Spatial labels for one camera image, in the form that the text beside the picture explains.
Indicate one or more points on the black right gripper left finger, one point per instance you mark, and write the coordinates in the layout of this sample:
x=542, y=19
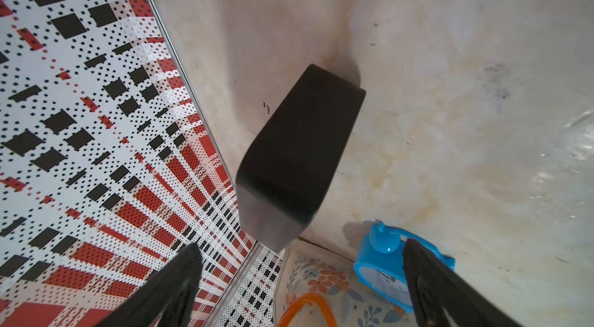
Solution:
x=166, y=298

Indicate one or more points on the black rectangular alarm clock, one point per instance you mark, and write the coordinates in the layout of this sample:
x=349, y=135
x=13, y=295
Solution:
x=288, y=169

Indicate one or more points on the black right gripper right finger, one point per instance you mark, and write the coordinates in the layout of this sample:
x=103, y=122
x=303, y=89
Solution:
x=441, y=298

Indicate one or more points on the blue round twin-bell alarm clock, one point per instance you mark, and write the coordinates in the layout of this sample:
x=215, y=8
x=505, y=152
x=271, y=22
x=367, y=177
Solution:
x=380, y=262

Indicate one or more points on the beige canvas bag orange handles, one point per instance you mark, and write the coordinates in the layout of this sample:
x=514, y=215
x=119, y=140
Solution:
x=309, y=269

